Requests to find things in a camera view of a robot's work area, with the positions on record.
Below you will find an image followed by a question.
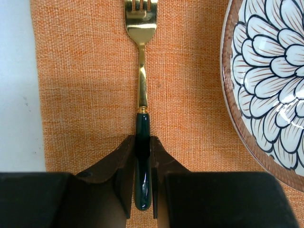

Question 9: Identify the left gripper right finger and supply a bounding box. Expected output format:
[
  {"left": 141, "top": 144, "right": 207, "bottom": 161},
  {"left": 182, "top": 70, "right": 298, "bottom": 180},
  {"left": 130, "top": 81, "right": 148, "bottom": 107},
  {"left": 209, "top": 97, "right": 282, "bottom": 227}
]
[{"left": 150, "top": 136, "right": 299, "bottom": 228}]

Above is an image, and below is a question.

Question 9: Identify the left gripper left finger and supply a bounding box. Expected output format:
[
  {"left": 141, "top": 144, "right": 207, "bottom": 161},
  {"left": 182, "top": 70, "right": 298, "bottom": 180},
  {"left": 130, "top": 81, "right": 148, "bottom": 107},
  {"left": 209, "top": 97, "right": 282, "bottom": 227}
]
[{"left": 0, "top": 135, "right": 135, "bottom": 228}]

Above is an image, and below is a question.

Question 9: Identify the floral patterned ceramic plate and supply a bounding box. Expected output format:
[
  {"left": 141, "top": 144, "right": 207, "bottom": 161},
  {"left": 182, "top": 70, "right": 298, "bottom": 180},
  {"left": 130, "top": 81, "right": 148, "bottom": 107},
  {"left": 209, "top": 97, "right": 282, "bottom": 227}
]
[{"left": 220, "top": 0, "right": 304, "bottom": 191}]

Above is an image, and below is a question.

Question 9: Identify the gold fork dark handle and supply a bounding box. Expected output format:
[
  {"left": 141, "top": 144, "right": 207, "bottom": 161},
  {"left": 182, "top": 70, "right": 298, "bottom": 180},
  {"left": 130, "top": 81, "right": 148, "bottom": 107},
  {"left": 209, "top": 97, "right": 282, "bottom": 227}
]
[{"left": 124, "top": 0, "right": 158, "bottom": 211}]

